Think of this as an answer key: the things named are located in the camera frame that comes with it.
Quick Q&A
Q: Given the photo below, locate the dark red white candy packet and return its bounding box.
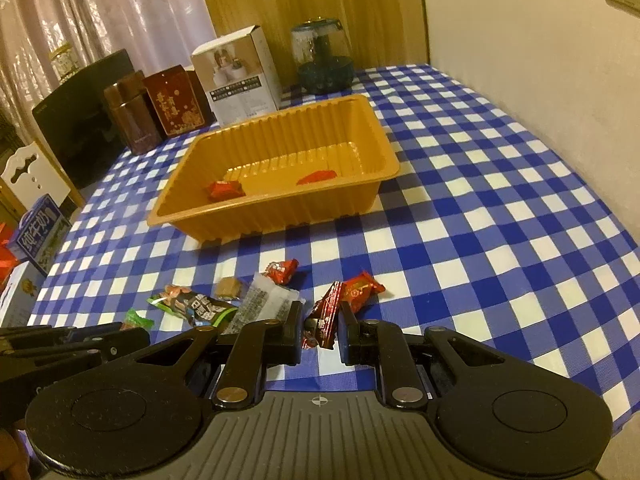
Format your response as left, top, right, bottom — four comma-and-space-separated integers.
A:
302, 282, 344, 349

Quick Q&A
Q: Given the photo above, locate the red orange candy packet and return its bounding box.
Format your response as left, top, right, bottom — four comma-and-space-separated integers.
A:
341, 271, 386, 314

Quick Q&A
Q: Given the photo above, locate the red candy wrapper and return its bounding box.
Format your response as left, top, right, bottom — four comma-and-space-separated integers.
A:
206, 180, 245, 203

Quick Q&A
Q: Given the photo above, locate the red square snack packet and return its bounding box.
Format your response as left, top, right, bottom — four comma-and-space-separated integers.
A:
296, 170, 337, 185

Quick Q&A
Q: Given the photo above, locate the clear long sesame bar wrapper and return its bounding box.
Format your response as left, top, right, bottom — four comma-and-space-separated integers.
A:
224, 273, 305, 335

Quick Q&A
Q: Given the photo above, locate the small red candy packet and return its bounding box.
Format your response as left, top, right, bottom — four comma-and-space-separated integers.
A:
262, 259, 298, 286

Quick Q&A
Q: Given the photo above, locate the brown caramel candy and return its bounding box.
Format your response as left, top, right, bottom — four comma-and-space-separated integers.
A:
214, 276, 248, 301

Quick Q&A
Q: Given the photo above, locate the green edged clear snack bag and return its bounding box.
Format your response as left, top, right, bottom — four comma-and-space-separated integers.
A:
148, 285, 238, 327

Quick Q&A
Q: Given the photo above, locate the green yellow candy wrapper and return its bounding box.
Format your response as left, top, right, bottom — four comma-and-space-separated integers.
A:
120, 308, 154, 332

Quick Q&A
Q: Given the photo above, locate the blue milk carton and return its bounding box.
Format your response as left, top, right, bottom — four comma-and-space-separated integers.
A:
6, 194, 70, 275

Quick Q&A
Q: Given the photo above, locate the blue white checkered tablecloth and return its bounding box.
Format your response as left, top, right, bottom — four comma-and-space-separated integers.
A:
30, 65, 639, 426

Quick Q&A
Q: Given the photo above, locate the white wooden chair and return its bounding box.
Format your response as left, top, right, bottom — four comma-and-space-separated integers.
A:
1, 143, 70, 209

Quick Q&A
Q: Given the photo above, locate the orange plastic tray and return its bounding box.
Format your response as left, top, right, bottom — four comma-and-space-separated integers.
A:
148, 94, 400, 243

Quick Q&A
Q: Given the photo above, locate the black chair back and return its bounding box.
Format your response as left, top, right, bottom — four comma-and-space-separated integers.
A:
32, 49, 134, 190

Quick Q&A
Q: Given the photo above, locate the red gold patterned box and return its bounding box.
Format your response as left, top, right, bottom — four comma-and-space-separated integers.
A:
143, 65, 214, 138

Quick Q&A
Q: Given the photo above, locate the brown cylindrical tin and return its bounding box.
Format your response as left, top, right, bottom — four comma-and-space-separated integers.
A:
104, 70, 163, 155

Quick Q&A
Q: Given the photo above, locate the white product box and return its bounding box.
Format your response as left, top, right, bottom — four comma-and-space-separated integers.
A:
191, 25, 282, 127

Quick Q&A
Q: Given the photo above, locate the dark green glass jar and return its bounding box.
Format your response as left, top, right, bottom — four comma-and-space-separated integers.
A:
291, 18, 355, 96

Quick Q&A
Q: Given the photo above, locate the curtain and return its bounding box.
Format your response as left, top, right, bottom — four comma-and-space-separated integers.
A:
1, 0, 215, 143

